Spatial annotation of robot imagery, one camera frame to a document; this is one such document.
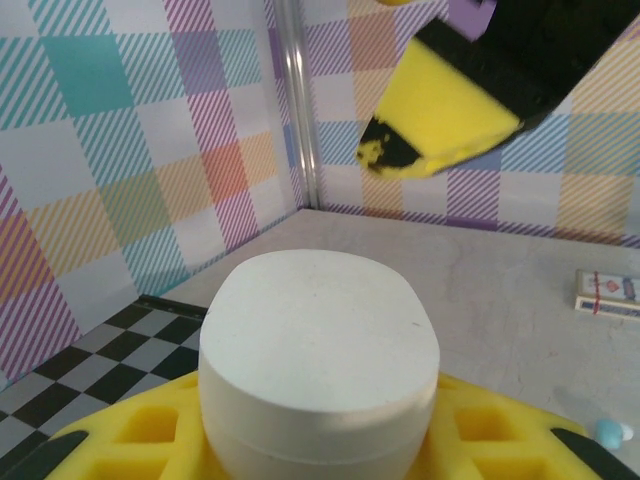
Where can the playing card box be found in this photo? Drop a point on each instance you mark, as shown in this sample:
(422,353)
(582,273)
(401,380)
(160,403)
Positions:
(605,295)

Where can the white earbud charging case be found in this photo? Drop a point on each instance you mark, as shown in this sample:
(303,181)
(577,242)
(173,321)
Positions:
(320,340)

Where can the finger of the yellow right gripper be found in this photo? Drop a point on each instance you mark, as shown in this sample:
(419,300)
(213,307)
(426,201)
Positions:
(440,105)

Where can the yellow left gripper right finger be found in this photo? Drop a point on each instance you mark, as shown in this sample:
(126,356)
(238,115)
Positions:
(442,450)

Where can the black grey folding chessboard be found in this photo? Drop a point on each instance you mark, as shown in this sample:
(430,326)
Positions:
(100,355)

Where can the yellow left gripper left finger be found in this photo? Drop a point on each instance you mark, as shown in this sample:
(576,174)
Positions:
(190,450)

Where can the aluminium frame post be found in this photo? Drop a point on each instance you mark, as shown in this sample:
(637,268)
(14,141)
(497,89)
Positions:
(300,100)

